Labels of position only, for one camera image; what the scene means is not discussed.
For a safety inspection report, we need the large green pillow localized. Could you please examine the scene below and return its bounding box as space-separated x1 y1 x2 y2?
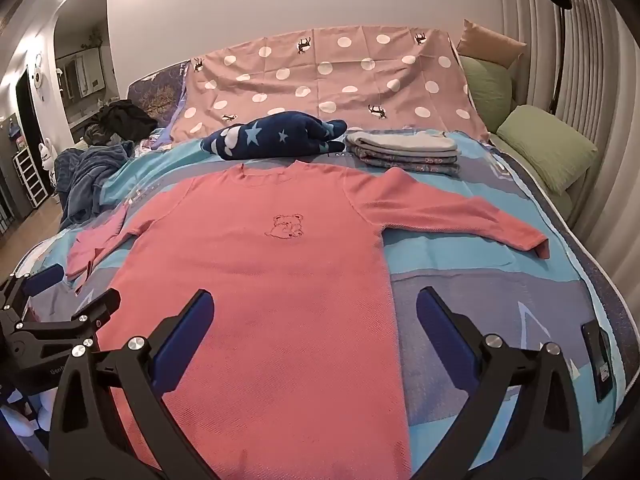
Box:
495 105 599 194

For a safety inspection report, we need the blue grey bed cover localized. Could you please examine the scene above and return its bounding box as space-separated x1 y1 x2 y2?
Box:
10 130 631 480

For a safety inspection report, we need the black floor lamp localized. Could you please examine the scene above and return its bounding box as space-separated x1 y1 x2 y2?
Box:
545 0 574 116

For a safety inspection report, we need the white pleated curtain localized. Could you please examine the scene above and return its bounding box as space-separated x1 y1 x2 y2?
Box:
500 0 640 261

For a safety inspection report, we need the pink polka dot sheet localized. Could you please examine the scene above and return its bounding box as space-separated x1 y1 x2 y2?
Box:
170 25 491 143

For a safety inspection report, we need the black clothes pile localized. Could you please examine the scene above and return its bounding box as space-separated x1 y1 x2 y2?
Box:
82 99 158 146

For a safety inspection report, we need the tan pillow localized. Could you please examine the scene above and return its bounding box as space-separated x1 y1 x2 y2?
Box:
457 19 528 68

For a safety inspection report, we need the navy star-print fleece garment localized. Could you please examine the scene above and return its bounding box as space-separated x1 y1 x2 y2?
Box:
200 112 348 158

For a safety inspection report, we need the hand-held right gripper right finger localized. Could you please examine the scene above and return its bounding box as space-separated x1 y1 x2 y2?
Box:
410 287 583 480

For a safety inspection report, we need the white figurine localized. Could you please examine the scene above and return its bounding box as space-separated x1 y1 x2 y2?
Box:
39 137 57 186

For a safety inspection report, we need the dark blue towel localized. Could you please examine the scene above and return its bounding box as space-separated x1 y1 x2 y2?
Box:
55 140 136 231

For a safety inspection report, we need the purple patterned cloth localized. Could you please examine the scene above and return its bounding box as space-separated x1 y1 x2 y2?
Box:
127 60 191 133

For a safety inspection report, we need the black phone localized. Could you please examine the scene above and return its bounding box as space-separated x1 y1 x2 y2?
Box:
581 319 615 403

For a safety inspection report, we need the light grey folded garment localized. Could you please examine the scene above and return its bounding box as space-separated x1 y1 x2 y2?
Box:
345 130 458 155

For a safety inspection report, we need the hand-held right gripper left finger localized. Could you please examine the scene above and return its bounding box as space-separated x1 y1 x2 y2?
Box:
48 289 216 480

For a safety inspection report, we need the white cloth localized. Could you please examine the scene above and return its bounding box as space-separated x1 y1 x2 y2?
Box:
0 390 51 438

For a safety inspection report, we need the white shelf rack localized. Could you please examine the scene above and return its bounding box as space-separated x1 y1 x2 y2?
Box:
12 147 49 208

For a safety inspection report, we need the white round wall fixture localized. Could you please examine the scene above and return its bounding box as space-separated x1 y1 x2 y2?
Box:
30 55 49 92

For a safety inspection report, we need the grey floral folded garment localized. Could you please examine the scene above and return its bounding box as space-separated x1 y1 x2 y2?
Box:
347 146 461 177

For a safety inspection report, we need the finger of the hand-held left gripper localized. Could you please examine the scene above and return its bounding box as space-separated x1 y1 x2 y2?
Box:
0 264 66 313
69 290 122 356

